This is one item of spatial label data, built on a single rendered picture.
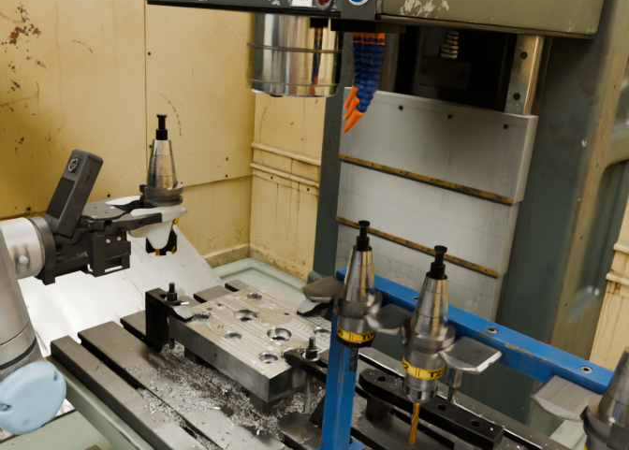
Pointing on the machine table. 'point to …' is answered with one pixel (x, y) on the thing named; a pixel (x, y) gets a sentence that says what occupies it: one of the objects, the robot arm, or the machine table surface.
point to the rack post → (338, 398)
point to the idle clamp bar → (430, 412)
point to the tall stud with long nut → (453, 383)
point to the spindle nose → (292, 55)
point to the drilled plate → (198, 337)
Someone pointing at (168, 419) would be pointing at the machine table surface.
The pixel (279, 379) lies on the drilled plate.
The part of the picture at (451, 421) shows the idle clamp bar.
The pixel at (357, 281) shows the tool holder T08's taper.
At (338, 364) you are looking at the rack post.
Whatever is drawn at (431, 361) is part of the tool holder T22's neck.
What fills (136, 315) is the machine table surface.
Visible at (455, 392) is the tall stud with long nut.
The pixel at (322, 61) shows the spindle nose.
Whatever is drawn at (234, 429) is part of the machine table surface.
